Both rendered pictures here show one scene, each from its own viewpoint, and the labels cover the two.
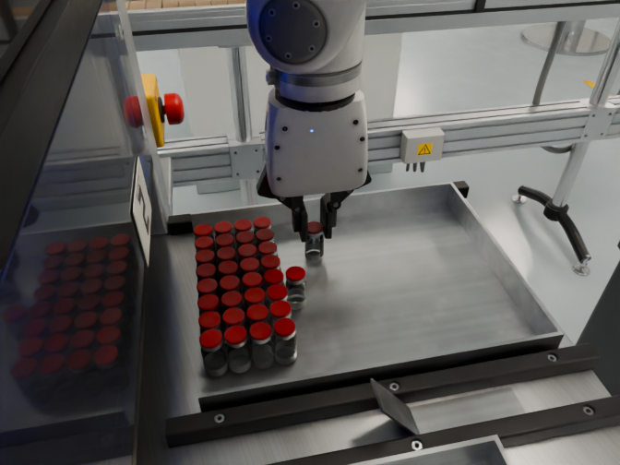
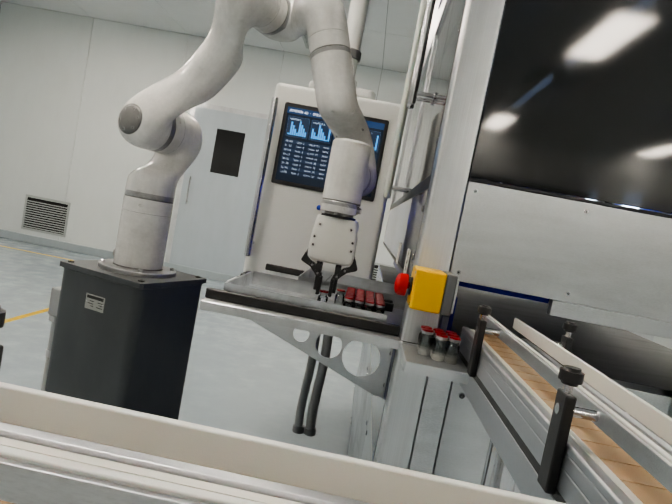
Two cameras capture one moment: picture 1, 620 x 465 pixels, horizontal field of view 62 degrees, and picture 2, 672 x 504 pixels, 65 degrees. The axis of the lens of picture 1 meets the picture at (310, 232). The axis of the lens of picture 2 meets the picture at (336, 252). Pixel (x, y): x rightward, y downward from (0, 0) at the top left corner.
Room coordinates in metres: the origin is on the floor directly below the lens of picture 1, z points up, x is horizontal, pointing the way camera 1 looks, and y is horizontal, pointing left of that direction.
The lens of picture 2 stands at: (1.56, 0.29, 1.09)
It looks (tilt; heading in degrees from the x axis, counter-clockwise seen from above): 4 degrees down; 194
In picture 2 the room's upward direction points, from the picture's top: 11 degrees clockwise
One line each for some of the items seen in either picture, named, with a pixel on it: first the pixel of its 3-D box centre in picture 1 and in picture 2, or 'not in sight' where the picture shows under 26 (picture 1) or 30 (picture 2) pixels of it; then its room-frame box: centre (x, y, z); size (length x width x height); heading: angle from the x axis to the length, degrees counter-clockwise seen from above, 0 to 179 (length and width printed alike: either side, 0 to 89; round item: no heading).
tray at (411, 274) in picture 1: (351, 277); (310, 297); (0.40, -0.05, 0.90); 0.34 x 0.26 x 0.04; 102
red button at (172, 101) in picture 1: (169, 109); (405, 284); (0.61, 0.18, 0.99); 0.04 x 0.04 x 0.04; 12
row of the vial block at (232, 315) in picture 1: (231, 290); (368, 305); (0.38, 0.08, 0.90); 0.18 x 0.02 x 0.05; 11
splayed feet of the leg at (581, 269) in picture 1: (552, 219); not in sight; (1.56, -0.93, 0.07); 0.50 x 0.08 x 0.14; 12
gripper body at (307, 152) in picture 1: (315, 134); (334, 237); (0.46, 0.00, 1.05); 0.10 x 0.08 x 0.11; 101
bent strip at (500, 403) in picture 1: (451, 398); not in sight; (0.25, -0.12, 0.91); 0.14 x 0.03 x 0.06; 102
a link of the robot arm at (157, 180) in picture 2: not in sight; (165, 154); (0.35, -0.52, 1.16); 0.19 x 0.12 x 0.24; 172
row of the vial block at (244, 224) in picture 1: (252, 286); (358, 303); (0.38, 0.06, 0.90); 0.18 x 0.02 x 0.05; 12
